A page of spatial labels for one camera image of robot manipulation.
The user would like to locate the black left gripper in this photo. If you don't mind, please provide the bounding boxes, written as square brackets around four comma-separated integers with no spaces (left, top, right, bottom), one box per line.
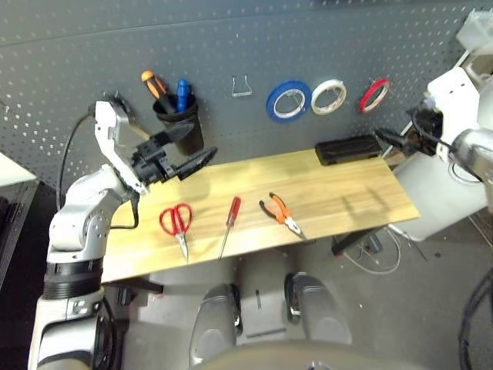
[132,125,219,185]

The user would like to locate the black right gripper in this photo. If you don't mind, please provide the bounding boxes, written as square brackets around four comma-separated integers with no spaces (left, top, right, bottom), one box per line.
[374,107,444,157]

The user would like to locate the thin red tape roll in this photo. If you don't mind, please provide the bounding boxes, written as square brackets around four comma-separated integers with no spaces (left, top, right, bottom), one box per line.
[358,77,392,114]

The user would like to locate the red handled scissors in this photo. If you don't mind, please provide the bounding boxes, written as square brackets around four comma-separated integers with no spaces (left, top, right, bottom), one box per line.
[159,203,193,260]

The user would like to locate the red handled screwdriver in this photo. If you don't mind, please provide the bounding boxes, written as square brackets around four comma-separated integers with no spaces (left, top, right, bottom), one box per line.
[217,196,243,260]

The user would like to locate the orange black pliers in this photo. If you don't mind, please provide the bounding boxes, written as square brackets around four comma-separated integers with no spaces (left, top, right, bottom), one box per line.
[258,191,307,240]

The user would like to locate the dark grey pegboard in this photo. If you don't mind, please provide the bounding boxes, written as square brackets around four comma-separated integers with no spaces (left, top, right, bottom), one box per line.
[0,0,478,193]

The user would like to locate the black plastic cup holder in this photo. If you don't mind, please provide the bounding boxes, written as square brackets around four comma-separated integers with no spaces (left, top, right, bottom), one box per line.
[152,98,205,155]

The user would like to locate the black plastic case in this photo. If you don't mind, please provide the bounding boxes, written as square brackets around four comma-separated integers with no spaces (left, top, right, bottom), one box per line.
[314,134,382,167]

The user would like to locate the orange black screwdriver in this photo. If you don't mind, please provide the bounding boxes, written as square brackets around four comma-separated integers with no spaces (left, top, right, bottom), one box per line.
[140,70,176,115]

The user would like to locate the white tape roll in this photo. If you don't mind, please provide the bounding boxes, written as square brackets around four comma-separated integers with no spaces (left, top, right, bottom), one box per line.
[310,79,347,116]

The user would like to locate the blue tape roll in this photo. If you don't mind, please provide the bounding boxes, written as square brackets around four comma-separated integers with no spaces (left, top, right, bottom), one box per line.
[265,79,313,123]

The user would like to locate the black table support bar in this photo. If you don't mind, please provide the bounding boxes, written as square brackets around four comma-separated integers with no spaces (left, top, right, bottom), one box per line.
[102,276,165,294]
[331,227,381,256]

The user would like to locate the clear plastic bin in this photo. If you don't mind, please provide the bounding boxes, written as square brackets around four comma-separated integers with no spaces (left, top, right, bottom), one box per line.
[456,9,493,53]

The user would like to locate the silver left robot leg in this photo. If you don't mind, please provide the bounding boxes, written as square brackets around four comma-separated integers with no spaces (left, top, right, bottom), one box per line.
[190,283,243,367]

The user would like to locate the silver robot leg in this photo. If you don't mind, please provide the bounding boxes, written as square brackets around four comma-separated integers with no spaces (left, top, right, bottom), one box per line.
[190,283,243,367]
[283,271,352,346]

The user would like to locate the silver right robot leg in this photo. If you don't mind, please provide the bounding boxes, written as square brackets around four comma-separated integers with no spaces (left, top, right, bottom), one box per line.
[283,271,352,346]

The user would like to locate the grey robot torso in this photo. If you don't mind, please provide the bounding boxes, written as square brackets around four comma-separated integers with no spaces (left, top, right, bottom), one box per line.
[200,338,421,370]

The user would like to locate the black handled scissors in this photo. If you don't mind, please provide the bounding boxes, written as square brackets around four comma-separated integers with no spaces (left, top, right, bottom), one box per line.
[100,90,152,142]

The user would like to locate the blue handled screwdriver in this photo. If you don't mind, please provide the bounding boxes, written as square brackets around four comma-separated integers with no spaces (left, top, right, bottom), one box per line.
[176,79,192,113]

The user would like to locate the metal wire pliers bracket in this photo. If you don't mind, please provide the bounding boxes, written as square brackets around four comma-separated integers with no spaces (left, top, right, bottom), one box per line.
[231,75,254,97]

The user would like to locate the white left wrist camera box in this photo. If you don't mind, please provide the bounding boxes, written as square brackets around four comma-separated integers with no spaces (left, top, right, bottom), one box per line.
[93,99,151,196]

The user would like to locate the short black left arm cable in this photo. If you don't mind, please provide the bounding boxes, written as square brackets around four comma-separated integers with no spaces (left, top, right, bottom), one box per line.
[109,192,140,230]

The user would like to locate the long black left arm cable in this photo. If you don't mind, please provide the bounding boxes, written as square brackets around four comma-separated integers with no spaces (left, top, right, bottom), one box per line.
[55,113,97,211]

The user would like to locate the thin white cable bundle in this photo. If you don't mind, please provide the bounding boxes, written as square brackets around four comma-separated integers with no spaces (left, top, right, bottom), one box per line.
[344,225,404,275]

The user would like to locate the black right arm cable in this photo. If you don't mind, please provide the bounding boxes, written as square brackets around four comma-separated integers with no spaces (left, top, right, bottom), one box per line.
[458,277,493,370]

